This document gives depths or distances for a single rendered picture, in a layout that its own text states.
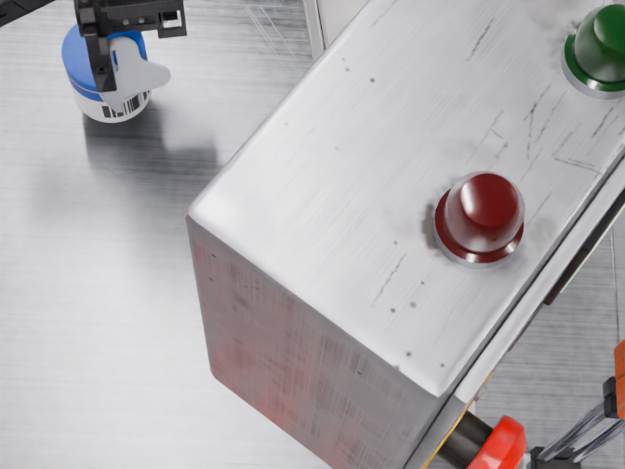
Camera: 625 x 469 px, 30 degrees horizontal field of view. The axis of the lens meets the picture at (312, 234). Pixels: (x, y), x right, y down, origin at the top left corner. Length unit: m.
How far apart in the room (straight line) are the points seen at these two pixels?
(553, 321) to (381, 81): 0.69
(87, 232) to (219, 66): 0.20
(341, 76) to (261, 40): 0.76
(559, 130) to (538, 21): 0.04
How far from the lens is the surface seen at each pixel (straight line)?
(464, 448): 0.47
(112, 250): 1.03
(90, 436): 0.99
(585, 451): 0.85
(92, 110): 1.03
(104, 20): 0.90
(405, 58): 0.37
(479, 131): 0.36
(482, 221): 0.32
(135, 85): 0.97
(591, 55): 0.36
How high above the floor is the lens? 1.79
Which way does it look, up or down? 69 degrees down
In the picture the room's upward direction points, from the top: 6 degrees clockwise
